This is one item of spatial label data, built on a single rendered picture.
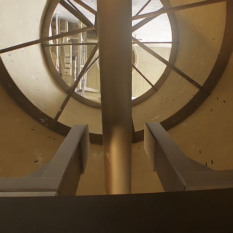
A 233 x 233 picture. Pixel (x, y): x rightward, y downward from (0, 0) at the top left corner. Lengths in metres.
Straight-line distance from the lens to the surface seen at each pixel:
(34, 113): 1.25
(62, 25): 5.61
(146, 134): 0.15
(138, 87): 10.55
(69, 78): 5.27
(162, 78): 2.18
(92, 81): 10.44
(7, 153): 0.92
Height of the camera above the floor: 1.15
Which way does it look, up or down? 17 degrees up
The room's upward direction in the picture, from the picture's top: 176 degrees counter-clockwise
